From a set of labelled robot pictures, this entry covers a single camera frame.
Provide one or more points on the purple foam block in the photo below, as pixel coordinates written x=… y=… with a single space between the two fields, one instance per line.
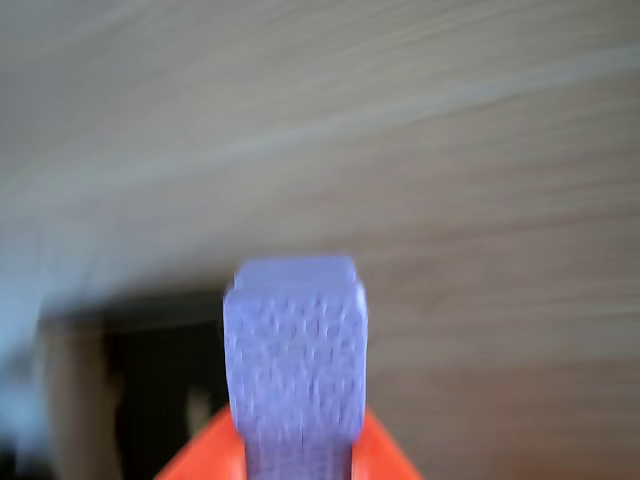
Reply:
x=297 y=360

